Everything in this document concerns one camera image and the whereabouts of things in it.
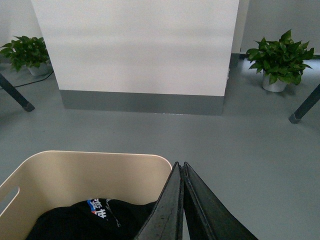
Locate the grey rack leg right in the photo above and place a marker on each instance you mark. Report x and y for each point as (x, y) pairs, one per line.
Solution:
(309, 102)

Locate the beige plastic laundry hamper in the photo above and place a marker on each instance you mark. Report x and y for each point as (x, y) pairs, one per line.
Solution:
(54, 178)

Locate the potted plant silver pot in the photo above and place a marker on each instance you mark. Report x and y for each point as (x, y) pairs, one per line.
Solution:
(281, 62)

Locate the potted green plant right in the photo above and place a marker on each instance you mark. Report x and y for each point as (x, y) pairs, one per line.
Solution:
(30, 52)

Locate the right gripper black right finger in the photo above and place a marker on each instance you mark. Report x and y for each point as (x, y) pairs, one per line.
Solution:
(206, 216)

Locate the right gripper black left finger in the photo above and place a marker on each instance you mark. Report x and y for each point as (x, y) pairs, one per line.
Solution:
(166, 219)

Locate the black printed t-shirt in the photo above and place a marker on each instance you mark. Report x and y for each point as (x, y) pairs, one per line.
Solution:
(92, 219)

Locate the grey clothes rack frame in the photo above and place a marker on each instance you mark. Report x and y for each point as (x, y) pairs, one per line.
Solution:
(15, 94)

